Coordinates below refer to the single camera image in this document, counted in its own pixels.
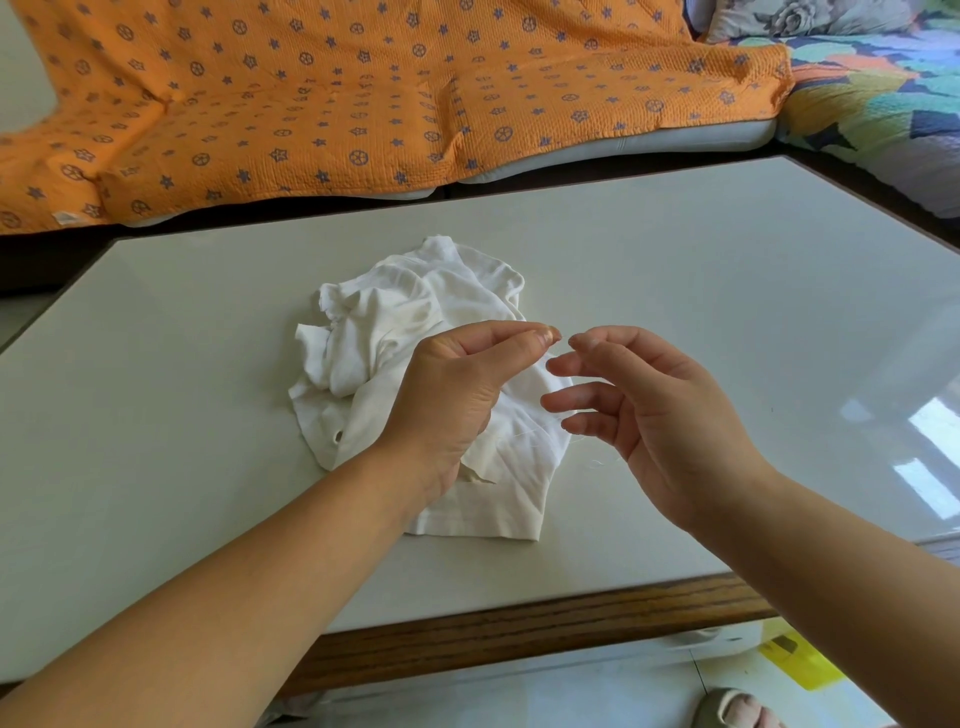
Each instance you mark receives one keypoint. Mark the beige slipper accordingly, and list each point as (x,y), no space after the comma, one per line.
(716,705)

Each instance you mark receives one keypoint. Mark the grey floral pillow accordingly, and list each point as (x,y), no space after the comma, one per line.
(795,16)

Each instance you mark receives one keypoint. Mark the white crumpled cloth garment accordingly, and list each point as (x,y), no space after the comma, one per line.
(375,345)

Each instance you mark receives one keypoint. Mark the person's right hand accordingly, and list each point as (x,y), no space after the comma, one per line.
(679,427)

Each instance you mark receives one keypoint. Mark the person's left thumb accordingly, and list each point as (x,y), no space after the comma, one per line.
(517,364)

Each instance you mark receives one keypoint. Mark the person's right little finger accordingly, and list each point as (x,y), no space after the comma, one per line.
(592,429)

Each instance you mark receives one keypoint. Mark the person's left hand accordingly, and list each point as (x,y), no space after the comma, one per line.
(442,405)

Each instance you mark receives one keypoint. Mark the thin white thread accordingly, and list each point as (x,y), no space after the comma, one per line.
(604,460)

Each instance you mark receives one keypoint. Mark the person's right middle finger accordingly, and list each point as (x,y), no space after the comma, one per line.
(592,369)

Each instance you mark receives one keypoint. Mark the wooden framed table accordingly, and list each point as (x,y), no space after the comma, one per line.
(525,630)

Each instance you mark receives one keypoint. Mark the person's right forearm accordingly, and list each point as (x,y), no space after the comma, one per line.
(847,592)

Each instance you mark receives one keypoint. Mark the yellow plastic packet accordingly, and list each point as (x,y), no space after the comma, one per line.
(802,660)

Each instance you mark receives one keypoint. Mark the orange star print blanket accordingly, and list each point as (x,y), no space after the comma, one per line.
(337,97)

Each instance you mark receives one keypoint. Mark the person's foot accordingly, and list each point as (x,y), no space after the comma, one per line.
(746,712)

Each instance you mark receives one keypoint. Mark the person's left forearm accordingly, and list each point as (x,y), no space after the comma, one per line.
(225,592)

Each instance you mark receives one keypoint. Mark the colourful patchwork quilt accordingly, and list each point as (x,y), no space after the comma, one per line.
(885,105)

